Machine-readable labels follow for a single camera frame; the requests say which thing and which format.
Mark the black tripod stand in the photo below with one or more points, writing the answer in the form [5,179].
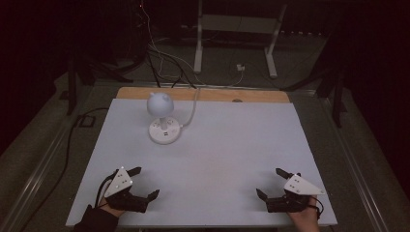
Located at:
[72,90]
[337,103]

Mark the white table cover sheet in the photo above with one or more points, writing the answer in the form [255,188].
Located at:
[209,167]

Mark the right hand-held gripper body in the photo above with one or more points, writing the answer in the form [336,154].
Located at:
[290,201]

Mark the person's right hand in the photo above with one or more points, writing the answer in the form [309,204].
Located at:
[306,219]

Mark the white metal stand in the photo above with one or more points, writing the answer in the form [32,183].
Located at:
[198,48]

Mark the person's left hand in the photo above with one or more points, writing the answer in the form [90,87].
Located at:
[111,209]

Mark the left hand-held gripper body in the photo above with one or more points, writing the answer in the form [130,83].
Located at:
[120,185]

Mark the metal floor rail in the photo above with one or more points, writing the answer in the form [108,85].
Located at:
[32,190]
[354,170]

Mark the white plug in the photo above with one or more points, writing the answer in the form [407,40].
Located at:
[240,67]

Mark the white round-headed desk lamp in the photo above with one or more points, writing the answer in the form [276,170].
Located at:
[160,104]

